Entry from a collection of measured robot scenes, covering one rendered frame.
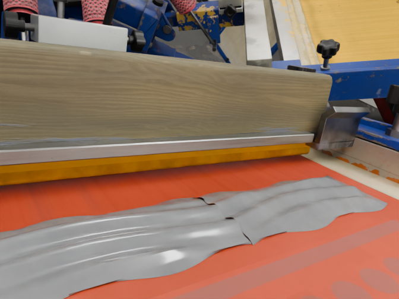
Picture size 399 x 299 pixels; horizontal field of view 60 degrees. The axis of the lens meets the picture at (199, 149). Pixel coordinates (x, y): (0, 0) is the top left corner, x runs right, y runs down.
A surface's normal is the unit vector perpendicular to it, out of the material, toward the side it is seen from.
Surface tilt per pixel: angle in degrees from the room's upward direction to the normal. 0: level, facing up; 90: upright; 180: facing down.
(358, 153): 90
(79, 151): 56
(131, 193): 32
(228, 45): 77
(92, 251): 1
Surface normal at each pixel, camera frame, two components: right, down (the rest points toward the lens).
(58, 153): 0.56, 0.31
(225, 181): 0.15, -0.94
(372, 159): -0.82, 0.06
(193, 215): 0.36, -0.61
